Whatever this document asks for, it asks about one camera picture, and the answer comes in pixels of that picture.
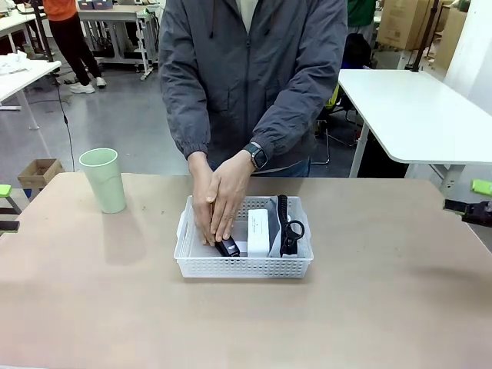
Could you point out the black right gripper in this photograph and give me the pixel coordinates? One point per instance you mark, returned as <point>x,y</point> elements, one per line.
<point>478,213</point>

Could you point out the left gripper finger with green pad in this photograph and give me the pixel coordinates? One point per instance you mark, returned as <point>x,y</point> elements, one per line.
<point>8,227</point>
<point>4,190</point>

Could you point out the black handheld electric device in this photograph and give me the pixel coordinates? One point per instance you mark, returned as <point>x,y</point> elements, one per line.
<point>228,246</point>

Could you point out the white perforated plastic basket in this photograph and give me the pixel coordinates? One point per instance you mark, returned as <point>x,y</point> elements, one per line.
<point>246,265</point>

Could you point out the person's right forearm grey sleeve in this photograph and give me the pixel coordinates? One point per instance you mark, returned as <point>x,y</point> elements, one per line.
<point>190,130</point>

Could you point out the person's left forearm grey sleeve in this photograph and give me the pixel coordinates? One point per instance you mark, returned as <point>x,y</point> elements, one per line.
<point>292,119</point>

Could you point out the person's right hand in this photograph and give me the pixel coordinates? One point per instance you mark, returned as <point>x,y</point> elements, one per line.
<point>200,200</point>

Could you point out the person's left hand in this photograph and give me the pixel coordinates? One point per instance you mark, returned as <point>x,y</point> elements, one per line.
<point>227,192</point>

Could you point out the small open cardboard box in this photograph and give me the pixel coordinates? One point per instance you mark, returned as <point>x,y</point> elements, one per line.
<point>38,173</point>

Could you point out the large white desk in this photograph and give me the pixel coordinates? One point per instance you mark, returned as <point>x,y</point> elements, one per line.
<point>415,115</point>

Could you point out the pale green plastic cup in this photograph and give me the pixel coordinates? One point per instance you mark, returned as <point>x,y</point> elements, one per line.
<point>104,180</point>

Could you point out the white desk with cloth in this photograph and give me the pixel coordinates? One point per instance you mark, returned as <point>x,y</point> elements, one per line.
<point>23,77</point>

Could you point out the white crumpled cloth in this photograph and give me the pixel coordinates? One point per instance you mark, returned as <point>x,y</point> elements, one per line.
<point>13,64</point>

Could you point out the tall brown cardboard box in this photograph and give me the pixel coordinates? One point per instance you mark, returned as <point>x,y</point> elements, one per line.
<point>451,38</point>

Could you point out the bystander in orange shirt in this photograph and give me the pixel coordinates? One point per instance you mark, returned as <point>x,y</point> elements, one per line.
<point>71,42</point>

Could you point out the black metal stand pole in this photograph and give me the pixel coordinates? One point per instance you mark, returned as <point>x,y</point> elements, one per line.
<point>424,34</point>

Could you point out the black office chair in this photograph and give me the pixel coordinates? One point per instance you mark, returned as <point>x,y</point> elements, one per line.
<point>357,52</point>

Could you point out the large brown cardboard box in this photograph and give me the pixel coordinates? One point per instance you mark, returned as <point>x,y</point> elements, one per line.
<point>403,23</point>

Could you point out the person's blue jeans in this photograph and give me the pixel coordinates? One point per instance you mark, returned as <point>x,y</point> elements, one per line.
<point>284,169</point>

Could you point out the grey pouch with black zipper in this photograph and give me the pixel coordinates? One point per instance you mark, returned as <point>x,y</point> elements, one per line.
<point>282,230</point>

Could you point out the white workbench on wheels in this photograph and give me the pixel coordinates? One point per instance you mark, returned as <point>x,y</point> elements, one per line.
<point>115,15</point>

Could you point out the bystander in green top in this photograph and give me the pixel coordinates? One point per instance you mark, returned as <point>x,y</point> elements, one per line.
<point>361,15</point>

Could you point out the white rectangular box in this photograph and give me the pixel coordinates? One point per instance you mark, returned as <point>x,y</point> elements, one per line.
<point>260,232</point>

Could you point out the black smartwatch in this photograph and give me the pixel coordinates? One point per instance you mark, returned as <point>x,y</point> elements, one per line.
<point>258,157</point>

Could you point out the small white paper card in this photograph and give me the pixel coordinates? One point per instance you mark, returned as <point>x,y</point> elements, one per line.
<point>240,246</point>

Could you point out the person's grey jacket torso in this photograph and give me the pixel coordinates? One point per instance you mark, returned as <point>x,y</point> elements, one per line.
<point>250,77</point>

